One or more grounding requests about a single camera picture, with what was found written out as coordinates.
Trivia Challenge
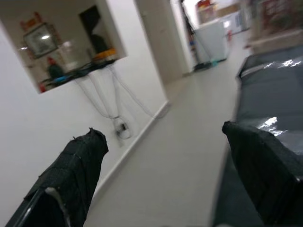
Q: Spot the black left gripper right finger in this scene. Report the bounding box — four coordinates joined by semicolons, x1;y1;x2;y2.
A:
222;121;303;227

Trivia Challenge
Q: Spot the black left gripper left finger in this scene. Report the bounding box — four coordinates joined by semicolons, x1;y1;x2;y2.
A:
6;128;109;227

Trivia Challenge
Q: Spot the large clear tape patch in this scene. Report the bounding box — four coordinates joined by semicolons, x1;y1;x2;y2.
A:
257;115;303;156

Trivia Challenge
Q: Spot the green bottle red cap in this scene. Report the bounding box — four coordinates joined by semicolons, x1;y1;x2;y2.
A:
46;56;63;79

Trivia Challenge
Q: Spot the clear plastic jar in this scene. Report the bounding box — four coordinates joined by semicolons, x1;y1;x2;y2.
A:
58;41;78;71

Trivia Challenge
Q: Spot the framed picture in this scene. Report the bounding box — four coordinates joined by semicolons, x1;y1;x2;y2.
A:
22;25;59;59

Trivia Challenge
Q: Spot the beige patterned bench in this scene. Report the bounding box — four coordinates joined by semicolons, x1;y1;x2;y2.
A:
246;30;303;49

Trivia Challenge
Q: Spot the white appliance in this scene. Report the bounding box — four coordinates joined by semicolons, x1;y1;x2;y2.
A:
194;16;230;63

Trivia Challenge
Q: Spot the red paper ornament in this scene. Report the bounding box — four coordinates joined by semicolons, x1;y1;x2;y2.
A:
20;13;42;30

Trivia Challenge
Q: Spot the thin black adapter cable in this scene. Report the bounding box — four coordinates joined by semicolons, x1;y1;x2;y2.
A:
78;68;121;123

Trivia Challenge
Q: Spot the thin grey wall cable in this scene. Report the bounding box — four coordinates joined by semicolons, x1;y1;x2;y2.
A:
111;67;171;119

